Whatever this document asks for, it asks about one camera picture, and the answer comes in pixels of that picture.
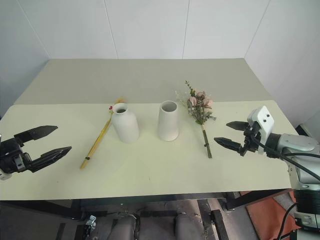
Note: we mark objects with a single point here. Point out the yellow dried stem bundle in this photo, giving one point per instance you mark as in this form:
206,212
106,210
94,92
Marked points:
98,143

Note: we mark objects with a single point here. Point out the orange-red floor mat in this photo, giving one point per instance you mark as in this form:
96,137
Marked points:
265,212

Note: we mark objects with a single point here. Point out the white tapered cylinder vase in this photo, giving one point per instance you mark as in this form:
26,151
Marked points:
168,125

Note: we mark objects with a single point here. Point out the metal caster wheel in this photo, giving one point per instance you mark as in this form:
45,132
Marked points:
91,222

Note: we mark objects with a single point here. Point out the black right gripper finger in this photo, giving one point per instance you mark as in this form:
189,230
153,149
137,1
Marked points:
228,144
237,125

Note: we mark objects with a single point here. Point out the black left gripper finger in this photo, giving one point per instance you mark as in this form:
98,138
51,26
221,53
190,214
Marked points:
51,156
37,133

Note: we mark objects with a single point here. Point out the black table frame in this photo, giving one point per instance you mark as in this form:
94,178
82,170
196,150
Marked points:
150,196

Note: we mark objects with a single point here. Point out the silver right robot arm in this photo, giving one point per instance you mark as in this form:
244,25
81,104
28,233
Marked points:
300,147

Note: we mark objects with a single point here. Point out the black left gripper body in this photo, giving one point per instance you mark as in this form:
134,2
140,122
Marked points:
11,156

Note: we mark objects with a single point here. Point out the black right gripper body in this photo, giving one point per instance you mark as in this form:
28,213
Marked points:
251,142

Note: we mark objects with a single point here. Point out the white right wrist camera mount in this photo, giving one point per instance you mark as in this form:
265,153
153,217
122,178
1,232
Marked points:
265,120

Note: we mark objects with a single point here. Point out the pink flower bouquet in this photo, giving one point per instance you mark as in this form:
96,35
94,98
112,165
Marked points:
200,110

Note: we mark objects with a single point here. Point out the white bottle-shaped vase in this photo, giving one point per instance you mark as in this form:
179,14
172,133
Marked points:
125,126

